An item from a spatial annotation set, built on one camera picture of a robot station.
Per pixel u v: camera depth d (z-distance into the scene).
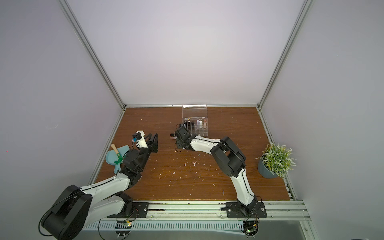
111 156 0.93
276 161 0.72
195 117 1.03
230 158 0.52
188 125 1.03
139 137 0.68
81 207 0.42
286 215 0.72
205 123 1.03
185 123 1.00
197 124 1.02
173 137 1.00
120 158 0.90
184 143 0.74
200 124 1.03
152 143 0.73
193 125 1.03
